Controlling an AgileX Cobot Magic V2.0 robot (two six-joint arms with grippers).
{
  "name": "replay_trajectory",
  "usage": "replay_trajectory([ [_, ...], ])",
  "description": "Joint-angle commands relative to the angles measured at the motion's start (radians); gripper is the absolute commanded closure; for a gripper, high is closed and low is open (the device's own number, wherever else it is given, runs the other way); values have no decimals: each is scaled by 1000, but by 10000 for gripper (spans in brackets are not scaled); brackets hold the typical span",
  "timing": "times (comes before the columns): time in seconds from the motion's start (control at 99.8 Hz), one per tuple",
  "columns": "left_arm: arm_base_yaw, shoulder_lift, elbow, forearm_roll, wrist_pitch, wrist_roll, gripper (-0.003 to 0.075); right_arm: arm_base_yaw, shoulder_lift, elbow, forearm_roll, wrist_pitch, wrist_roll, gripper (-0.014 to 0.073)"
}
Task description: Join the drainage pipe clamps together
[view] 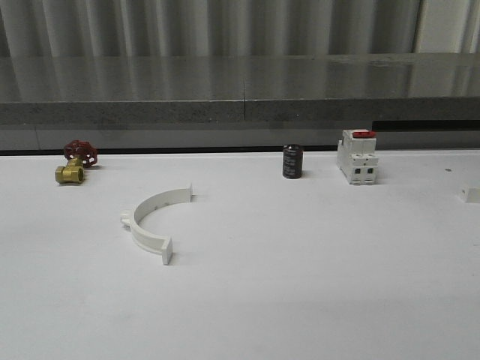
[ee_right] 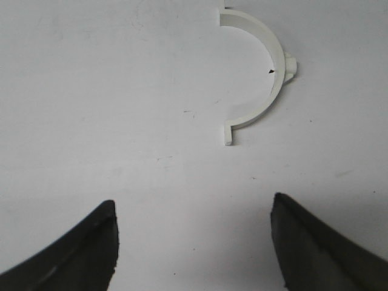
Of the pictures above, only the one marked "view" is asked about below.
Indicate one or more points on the black cylindrical capacitor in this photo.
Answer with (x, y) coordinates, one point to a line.
(292, 161)

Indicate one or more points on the white half pipe clamp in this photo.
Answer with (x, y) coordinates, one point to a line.
(157, 244)
(470, 194)

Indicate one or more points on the white circuit breaker red switch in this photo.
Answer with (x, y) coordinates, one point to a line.
(356, 156)

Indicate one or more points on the grey stone counter ledge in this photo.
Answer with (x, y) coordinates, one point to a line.
(391, 92)

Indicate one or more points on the brass valve with red handwheel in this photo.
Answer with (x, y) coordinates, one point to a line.
(79, 155)

